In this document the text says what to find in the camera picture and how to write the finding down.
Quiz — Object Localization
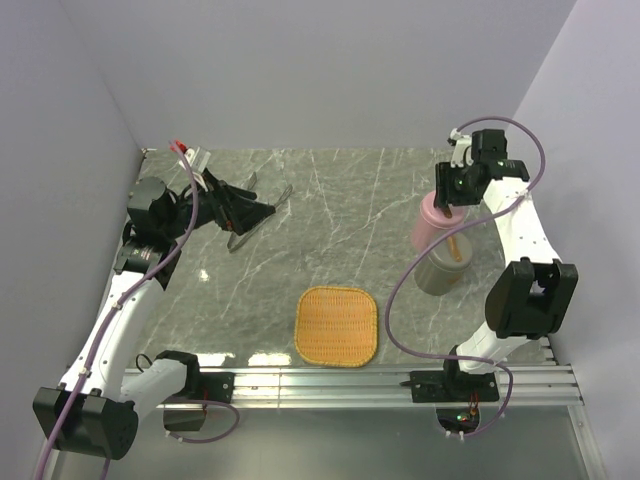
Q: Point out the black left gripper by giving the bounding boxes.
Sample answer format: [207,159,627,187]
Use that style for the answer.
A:
[163,167,275,239]

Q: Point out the metal food tongs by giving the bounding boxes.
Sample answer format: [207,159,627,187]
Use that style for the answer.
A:
[227,171,295,254]

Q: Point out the pink container lid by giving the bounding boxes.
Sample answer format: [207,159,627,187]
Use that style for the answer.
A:
[418,191,466,230]

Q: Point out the pink cylindrical container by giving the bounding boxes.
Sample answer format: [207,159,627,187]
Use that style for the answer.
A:
[410,217,457,252]

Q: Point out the grey container lid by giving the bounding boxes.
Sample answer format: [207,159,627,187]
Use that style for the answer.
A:
[427,233,473,273]

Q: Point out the grey cylindrical container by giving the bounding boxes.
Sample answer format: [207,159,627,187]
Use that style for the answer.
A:
[414,254,470,296]

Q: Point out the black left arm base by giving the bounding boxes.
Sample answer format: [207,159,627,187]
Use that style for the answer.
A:
[161,371,235,434]

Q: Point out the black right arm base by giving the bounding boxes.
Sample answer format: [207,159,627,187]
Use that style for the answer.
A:
[400,370,500,435]

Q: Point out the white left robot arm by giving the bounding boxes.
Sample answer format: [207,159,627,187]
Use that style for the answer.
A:
[33,171,276,460]

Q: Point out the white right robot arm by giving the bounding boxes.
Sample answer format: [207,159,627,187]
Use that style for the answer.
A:
[434,129,578,400]

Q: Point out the woven bamboo tray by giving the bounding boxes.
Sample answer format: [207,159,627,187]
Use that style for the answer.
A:
[294,286,378,368]

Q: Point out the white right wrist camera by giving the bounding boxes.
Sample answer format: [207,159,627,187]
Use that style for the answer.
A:
[447,129,473,168]

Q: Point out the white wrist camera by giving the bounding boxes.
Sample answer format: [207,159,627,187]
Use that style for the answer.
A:
[170,140,211,189]
[447,129,473,168]

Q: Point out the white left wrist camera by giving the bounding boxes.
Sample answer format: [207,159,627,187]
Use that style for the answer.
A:
[170,140,211,189]

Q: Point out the aluminium table edge rail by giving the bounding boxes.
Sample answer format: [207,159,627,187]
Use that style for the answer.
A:
[232,365,584,409]

